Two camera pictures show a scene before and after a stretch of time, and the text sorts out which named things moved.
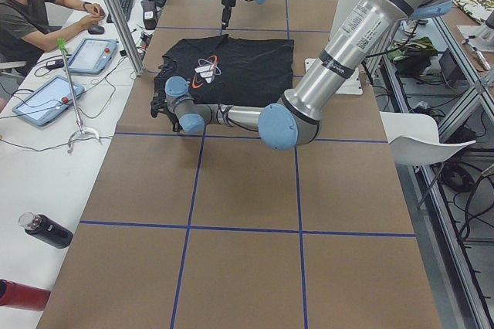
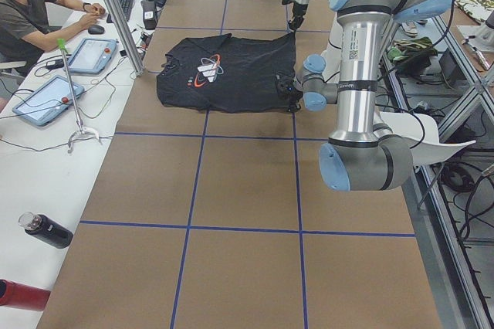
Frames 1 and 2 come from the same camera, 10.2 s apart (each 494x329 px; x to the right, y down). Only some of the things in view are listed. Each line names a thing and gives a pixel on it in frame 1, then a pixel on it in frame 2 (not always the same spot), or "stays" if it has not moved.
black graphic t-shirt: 244,72 stays
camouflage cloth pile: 412,56 stays
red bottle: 23,296 stays
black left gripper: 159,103 → 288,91
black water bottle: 46,229 stays
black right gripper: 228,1 → 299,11
